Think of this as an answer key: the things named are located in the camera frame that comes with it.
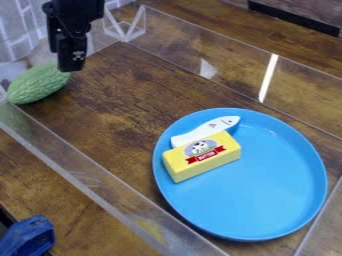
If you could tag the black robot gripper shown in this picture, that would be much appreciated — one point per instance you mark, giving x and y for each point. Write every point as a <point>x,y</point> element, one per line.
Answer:
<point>69,23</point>

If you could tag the green textured toy vegetable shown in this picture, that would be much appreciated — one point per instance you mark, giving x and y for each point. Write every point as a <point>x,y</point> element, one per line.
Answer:
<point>37,83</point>

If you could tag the blue round plastic tray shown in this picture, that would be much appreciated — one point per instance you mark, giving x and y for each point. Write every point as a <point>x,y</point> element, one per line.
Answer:
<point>261,197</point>

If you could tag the white grid patterned cloth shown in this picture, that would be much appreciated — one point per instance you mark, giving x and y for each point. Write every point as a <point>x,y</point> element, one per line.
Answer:
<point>23,28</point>

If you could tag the white toy fish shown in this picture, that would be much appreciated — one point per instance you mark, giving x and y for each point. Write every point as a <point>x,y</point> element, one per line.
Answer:
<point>224,123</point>

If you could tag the yellow toy butter block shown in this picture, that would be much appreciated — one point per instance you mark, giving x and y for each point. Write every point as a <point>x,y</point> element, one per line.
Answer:
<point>201,156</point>

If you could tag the clear acrylic barrier wall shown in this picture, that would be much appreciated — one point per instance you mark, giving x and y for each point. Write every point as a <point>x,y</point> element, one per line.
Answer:
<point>168,58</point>

